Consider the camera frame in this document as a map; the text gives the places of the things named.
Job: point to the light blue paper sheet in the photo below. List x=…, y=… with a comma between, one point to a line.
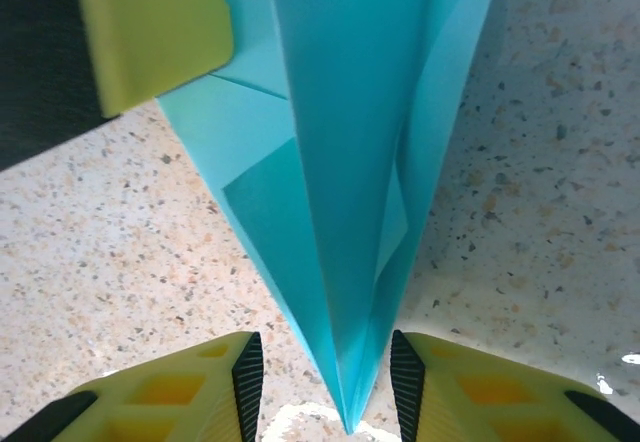
x=350, y=162

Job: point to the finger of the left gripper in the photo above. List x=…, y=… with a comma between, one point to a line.
x=160, y=37

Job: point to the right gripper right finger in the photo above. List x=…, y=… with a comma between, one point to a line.
x=500, y=397

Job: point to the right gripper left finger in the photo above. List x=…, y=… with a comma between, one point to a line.
x=150, y=397

